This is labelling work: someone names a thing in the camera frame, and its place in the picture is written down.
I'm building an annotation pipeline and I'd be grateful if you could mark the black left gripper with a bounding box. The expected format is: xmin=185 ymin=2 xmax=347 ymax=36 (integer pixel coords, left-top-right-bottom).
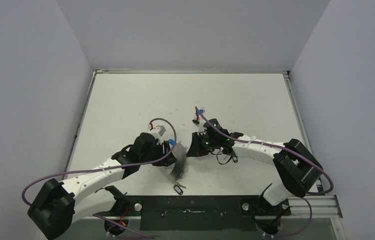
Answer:
xmin=140 ymin=140 xmax=177 ymax=167

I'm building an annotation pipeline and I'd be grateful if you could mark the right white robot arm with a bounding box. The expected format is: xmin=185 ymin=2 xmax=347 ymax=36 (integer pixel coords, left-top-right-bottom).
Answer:
xmin=186 ymin=116 xmax=323 ymax=215

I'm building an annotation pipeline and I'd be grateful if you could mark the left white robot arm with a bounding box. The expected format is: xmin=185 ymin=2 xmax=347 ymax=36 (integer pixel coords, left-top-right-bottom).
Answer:
xmin=27 ymin=129 xmax=186 ymax=240

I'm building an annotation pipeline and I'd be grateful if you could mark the black key tag with key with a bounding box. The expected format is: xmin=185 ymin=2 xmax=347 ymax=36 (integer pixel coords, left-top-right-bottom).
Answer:
xmin=173 ymin=182 xmax=186 ymax=195

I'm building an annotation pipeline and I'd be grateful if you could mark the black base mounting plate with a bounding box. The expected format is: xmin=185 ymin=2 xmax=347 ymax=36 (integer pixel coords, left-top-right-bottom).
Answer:
xmin=100 ymin=195 xmax=291 ymax=232

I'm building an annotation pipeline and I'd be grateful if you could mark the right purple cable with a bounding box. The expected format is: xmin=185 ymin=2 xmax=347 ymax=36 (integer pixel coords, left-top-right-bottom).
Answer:
xmin=194 ymin=106 xmax=335 ymax=196

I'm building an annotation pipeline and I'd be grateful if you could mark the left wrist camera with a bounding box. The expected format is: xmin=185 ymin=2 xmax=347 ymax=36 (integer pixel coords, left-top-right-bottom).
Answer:
xmin=148 ymin=125 xmax=166 ymax=141

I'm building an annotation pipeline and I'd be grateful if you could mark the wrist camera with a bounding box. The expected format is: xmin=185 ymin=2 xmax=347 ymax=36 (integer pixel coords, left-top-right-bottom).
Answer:
xmin=192 ymin=114 xmax=206 ymax=134
xmin=148 ymin=125 xmax=166 ymax=141

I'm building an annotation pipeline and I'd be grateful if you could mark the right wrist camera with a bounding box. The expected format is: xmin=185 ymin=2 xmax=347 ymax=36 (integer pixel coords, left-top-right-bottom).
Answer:
xmin=192 ymin=114 xmax=206 ymax=134

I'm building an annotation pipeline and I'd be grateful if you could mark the aluminium table frame rail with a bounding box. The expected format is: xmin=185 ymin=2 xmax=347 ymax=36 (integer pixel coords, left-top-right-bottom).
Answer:
xmin=282 ymin=70 xmax=342 ymax=218

